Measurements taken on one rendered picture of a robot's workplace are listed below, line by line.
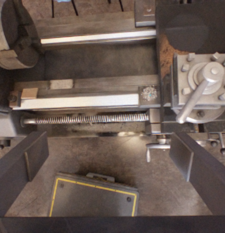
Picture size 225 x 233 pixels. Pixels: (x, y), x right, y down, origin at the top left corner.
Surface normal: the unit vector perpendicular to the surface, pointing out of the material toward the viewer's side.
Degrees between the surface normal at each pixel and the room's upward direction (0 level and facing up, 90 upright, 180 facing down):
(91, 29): 0
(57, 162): 0
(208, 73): 0
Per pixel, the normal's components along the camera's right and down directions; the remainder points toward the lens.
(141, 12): -0.09, -0.12
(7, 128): -0.07, 0.43
